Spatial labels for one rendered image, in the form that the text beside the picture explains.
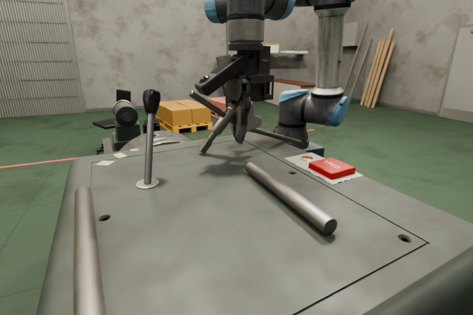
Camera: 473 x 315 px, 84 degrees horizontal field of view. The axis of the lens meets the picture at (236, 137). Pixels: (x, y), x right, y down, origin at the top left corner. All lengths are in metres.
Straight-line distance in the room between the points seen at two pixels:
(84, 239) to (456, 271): 0.38
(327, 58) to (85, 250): 0.88
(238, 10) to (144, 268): 0.45
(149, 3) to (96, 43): 1.79
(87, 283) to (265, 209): 0.22
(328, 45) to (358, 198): 0.65
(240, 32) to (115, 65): 7.77
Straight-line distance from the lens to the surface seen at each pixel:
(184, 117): 5.32
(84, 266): 0.30
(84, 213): 0.38
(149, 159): 0.47
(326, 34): 0.99
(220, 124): 0.56
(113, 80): 8.28
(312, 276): 0.30
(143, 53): 8.27
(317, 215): 0.35
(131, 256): 0.33
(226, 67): 0.54
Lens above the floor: 1.46
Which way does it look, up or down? 17 degrees down
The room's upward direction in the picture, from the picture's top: straight up
